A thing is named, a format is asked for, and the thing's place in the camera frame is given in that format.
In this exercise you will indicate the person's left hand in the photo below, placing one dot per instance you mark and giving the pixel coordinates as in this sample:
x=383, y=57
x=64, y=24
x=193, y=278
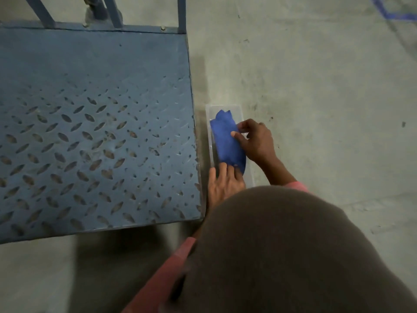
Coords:
x=224, y=187

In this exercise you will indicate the person's right hand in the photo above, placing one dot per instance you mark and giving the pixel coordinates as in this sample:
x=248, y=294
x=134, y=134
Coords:
x=259, y=143

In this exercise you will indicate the blue cleaning cloth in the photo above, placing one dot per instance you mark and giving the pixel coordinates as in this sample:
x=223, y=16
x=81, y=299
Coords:
x=226, y=143

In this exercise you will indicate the person's left forearm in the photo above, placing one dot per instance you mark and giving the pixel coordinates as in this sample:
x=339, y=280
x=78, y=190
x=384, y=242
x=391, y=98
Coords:
x=156, y=280

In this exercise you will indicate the person's right forearm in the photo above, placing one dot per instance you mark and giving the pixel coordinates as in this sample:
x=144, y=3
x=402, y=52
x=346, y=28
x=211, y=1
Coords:
x=280, y=174

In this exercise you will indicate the person's dark brown trousers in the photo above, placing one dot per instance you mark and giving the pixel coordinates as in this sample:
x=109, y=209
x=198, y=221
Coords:
x=277, y=257

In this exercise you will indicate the clear plastic container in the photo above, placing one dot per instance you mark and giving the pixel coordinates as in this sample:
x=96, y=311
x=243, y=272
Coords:
x=239, y=110

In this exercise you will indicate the blue floor tape strip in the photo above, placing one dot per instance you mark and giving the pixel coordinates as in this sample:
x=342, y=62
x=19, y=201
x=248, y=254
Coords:
x=391, y=14

